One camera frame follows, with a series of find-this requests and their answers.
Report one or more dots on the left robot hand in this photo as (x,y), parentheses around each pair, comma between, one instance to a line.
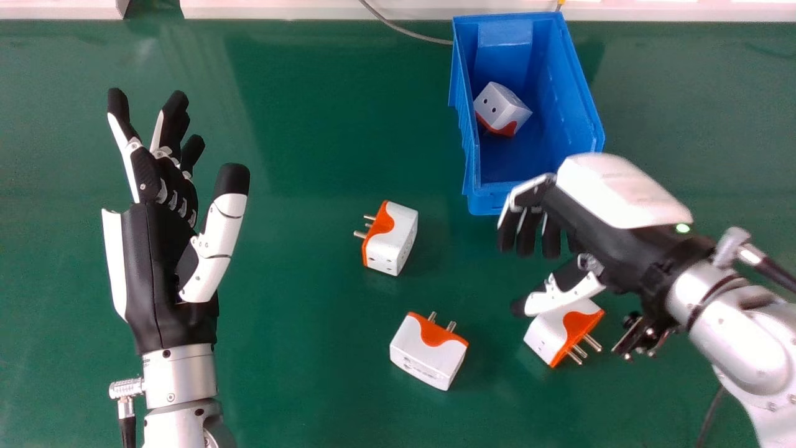
(149,261)

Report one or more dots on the blue plastic bin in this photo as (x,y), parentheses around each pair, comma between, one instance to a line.
(528,99)

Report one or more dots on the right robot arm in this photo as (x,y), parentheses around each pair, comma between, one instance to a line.
(740,336)

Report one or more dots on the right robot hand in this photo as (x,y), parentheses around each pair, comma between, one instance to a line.
(597,230)

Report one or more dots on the white-and-orange plug adapter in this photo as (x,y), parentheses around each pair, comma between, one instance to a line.
(559,333)
(500,109)
(429,351)
(388,238)

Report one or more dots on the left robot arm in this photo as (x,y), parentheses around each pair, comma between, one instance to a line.
(174,398)

